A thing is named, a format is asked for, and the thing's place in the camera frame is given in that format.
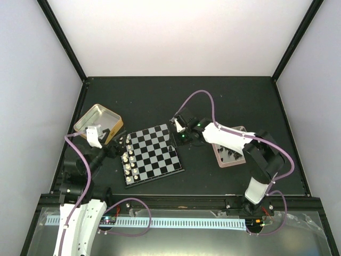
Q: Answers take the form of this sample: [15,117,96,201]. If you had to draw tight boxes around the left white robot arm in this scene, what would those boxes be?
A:
[53,131,127,255]

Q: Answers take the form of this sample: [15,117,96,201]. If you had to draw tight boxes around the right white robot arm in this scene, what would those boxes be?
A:
[170,108,285,215]

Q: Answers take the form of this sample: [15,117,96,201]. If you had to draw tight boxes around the white chess piece row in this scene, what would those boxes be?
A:
[121,134,140,186]

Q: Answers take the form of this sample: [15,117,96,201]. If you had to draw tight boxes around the pink tray of black pieces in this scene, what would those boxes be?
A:
[211,127,246,168]

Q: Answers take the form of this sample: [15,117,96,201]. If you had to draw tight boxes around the black and silver chessboard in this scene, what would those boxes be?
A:
[125,124,184,188]

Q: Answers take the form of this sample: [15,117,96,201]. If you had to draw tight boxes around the gold metal tin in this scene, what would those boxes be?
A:
[73,103,124,145]

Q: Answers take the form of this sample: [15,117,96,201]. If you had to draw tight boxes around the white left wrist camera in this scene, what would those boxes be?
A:
[86,125,103,149]

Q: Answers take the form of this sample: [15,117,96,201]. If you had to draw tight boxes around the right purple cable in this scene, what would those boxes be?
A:
[175,90,295,237]

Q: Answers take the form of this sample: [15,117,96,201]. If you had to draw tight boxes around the light blue cable duct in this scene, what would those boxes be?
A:
[45,214,247,231]

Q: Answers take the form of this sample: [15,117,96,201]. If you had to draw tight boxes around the left black corner frame post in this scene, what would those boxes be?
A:
[37,0,87,82]

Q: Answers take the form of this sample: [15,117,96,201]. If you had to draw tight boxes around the black corner frame post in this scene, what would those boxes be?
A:
[272,0,324,82]
[37,0,87,82]

